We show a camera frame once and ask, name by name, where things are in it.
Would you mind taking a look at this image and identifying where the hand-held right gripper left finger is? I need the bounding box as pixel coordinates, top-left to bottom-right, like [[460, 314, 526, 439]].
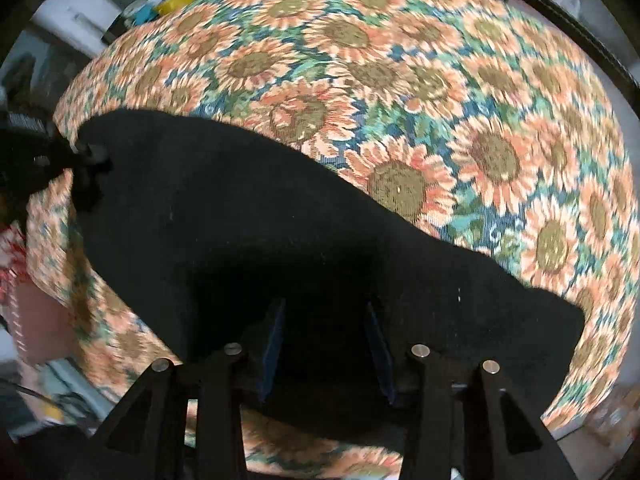
[[65, 297, 287, 480]]

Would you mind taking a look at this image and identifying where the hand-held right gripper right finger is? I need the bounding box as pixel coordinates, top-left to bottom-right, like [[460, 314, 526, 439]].
[[365, 301, 578, 480]]

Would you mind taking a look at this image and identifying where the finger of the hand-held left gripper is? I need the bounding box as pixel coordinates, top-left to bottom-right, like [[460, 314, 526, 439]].
[[72, 170, 103, 213], [72, 141, 112, 171]]

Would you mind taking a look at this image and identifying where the black sweater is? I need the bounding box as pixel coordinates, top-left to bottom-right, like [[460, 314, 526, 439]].
[[72, 108, 586, 438]]

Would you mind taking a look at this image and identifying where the red white patterned cloth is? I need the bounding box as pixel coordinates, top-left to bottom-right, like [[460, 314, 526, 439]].
[[0, 225, 31, 356]]

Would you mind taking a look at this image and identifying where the maroon cloth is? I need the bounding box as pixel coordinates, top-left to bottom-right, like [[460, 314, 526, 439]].
[[12, 280, 81, 366]]

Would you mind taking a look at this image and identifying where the teal container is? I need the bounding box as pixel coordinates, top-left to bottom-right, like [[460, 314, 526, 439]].
[[120, 0, 158, 28]]

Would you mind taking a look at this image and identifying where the sunflower print table cloth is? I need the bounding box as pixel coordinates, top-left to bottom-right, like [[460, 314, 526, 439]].
[[25, 0, 633, 480]]

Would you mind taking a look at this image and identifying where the black cable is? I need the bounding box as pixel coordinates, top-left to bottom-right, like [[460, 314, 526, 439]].
[[465, 0, 640, 91]]

